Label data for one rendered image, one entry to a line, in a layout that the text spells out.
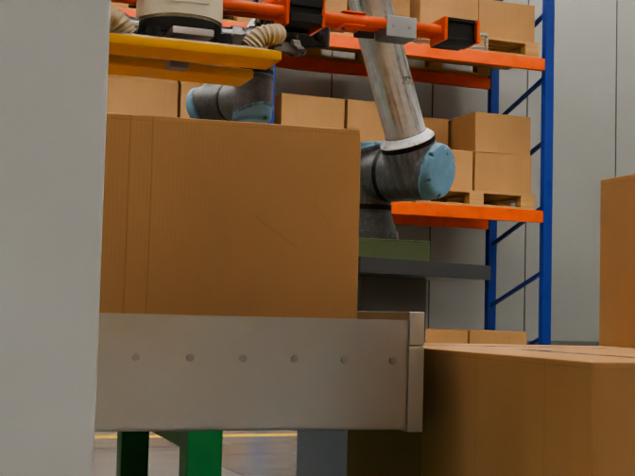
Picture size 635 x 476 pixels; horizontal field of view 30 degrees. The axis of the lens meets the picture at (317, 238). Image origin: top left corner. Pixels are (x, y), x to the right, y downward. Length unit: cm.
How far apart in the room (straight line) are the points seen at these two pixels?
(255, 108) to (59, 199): 156
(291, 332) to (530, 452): 45
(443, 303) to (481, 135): 201
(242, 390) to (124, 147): 48
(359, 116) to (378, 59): 721
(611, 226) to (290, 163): 98
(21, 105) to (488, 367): 107
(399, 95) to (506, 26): 803
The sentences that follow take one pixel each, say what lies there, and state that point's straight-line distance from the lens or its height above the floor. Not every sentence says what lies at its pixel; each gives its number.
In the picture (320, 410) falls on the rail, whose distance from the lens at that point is 204.
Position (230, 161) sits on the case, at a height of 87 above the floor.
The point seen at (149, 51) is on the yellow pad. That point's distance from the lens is 226.
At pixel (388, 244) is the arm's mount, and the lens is 320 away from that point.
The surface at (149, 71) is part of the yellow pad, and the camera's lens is 244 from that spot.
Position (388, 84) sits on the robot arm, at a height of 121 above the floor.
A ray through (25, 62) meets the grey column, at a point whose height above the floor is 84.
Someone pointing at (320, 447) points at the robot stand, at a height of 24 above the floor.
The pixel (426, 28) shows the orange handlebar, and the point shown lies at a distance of 254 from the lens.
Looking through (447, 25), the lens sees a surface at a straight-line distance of 255.
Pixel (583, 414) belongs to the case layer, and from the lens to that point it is 176.
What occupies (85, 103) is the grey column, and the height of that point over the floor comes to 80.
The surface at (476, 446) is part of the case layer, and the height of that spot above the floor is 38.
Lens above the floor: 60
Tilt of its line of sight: 4 degrees up
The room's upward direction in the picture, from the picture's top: 1 degrees clockwise
